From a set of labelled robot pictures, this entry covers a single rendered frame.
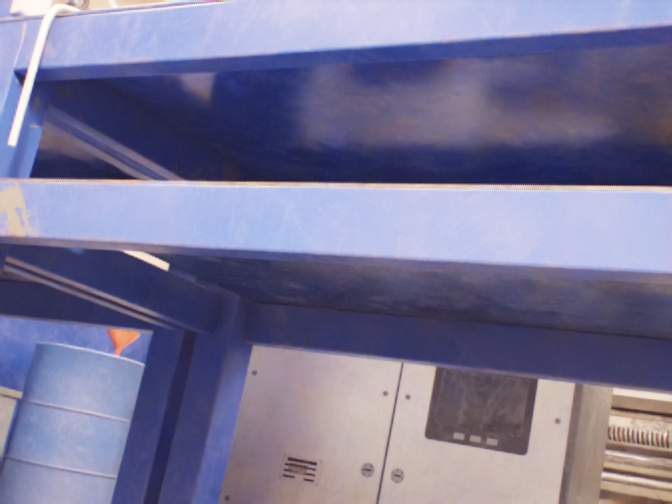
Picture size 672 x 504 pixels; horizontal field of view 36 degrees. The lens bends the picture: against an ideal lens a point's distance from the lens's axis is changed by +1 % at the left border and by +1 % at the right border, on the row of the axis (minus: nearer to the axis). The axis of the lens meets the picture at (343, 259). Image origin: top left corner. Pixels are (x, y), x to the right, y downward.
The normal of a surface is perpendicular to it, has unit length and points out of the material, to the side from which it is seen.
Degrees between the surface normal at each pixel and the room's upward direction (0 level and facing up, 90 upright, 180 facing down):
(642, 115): 180
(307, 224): 90
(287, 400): 90
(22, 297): 90
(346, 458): 90
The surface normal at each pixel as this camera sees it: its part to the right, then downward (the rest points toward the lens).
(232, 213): -0.49, -0.29
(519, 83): -0.19, 0.96
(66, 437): 0.18, -0.18
